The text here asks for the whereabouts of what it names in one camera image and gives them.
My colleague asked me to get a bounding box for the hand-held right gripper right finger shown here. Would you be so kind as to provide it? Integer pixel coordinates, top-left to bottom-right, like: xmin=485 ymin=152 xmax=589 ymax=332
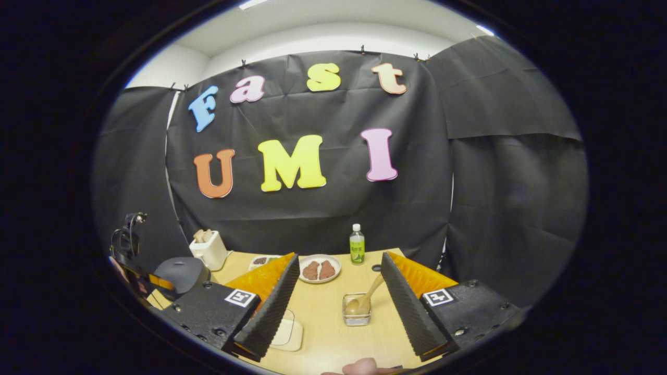
xmin=379 ymin=251 xmax=532 ymax=363

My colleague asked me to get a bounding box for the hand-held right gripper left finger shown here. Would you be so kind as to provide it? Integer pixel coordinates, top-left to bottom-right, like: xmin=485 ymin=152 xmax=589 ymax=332
xmin=156 ymin=253 xmax=301 ymax=364

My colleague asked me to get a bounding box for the dark grey rice cooker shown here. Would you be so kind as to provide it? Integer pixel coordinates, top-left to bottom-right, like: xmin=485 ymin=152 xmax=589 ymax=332
xmin=154 ymin=256 xmax=211 ymax=301

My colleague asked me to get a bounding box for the clear rice container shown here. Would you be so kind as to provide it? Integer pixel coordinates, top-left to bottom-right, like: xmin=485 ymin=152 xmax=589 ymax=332
xmin=270 ymin=308 xmax=304 ymax=352

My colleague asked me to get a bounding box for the wooden spoon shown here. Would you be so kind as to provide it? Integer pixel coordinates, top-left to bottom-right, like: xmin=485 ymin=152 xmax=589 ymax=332
xmin=345 ymin=274 xmax=385 ymax=316

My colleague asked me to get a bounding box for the wire chopstick holder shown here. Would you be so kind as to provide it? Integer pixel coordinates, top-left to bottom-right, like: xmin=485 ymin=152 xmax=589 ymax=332
xmin=342 ymin=293 xmax=372 ymax=327

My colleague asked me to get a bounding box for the white divided grain plate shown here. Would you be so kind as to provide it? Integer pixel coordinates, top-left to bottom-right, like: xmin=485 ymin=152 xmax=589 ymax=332
xmin=249 ymin=255 xmax=282 ymax=271

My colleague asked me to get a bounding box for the white toaster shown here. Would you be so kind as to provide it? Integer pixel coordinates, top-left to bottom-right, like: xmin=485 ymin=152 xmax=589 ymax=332
xmin=189 ymin=228 xmax=229 ymax=271

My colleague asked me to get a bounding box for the round white plate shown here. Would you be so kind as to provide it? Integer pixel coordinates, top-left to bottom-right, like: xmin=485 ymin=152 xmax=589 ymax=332
xmin=299 ymin=254 xmax=342 ymax=284

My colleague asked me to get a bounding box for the green label drink bottle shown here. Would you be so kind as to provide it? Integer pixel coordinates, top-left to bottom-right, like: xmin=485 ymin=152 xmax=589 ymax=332
xmin=349 ymin=224 xmax=365 ymax=265

